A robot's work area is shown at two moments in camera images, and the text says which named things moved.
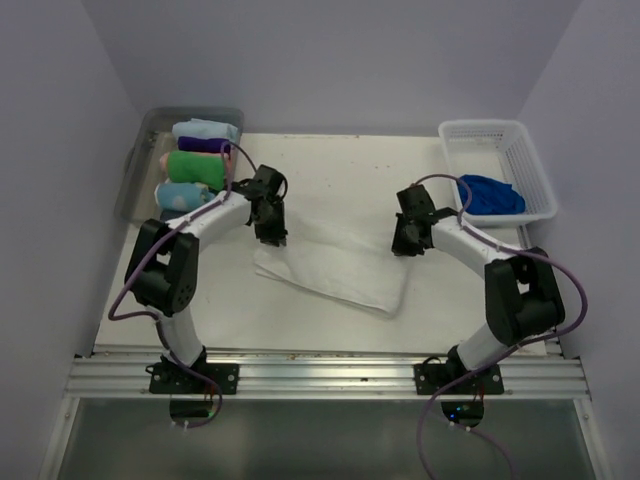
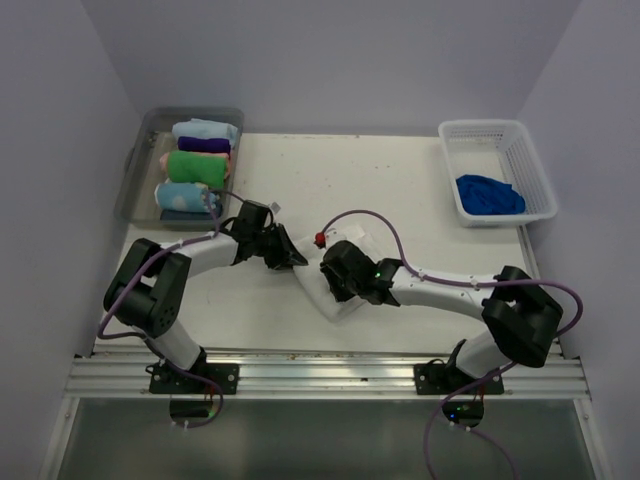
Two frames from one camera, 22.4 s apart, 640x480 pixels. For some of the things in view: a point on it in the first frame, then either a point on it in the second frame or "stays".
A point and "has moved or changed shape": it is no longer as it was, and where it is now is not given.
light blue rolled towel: x=203 y=128 stays
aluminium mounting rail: x=122 y=376 stays
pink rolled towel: x=165 y=157 stays
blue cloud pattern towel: x=183 y=196 stays
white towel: x=342 y=262 has moved or changed shape
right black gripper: x=399 y=248 to x=330 y=276
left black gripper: x=277 y=234 to x=287 y=256
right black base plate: x=430 y=378 stays
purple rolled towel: x=202 y=144 stays
